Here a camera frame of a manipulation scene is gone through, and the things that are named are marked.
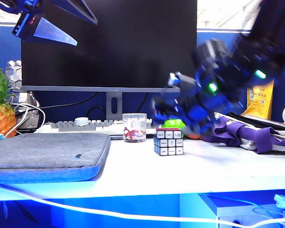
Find pale plastic bag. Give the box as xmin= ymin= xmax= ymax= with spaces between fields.
xmin=274 ymin=194 xmax=285 ymax=213

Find black flat folder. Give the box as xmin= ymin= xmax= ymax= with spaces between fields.
xmin=228 ymin=111 xmax=285 ymax=131

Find drawer cabinet under desk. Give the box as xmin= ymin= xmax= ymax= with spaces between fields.
xmin=198 ymin=193 xmax=285 ymax=228

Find green apple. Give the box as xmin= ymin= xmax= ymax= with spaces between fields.
xmin=162 ymin=118 xmax=185 ymax=138

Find Rubik's cube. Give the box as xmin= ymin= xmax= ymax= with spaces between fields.
xmin=153 ymin=128 xmax=184 ymax=157

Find white tote bag purple straps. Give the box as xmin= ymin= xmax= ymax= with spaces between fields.
xmin=201 ymin=114 xmax=285 ymax=154

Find long white cable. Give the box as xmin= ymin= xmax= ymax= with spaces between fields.
xmin=0 ymin=184 xmax=285 ymax=226

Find black computer monitor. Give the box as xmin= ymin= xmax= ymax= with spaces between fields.
xmin=20 ymin=0 xmax=198 ymax=121

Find pineapple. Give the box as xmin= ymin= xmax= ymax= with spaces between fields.
xmin=0 ymin=68 xmax=17 ymax=138

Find silver geometric figure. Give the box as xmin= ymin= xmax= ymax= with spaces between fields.
xmin=6 ymin=60 xmax=40 ymax=129

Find black monitor cable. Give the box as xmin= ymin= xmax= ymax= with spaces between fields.
xmin=137 ymin=93 xmax=150 ymax=114
xmin=86 ymin=106 xmax=107 ymax=119
xmin=39 ymin=92 xmax=98 ymax=109

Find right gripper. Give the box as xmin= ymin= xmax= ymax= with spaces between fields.
xmin=151 ymin=71 xmax=228 ymax=141

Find white charger cable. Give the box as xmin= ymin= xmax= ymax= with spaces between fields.
xmin=4 ymin=102 xmax=46 ymax=138

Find clear glass with red ribbon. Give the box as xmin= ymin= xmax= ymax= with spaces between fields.
xmin=122 ymin=113 xmax=148 ymax=143

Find white grey mechanical keyboard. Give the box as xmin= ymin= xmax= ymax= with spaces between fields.
xmin=35 ymin=118 xmax=157 ymax=136

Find large yellow pouch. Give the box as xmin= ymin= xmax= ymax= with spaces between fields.
xmin=242 ymin=79 xmax=275 ymax=119

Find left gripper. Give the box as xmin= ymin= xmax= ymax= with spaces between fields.
xmin=11 ymin=0 xmax=98 ymax=47

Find grey felt laptop sleeve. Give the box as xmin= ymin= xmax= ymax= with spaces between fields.
xmin=0 ymin=133 xmax=112 ymax=183

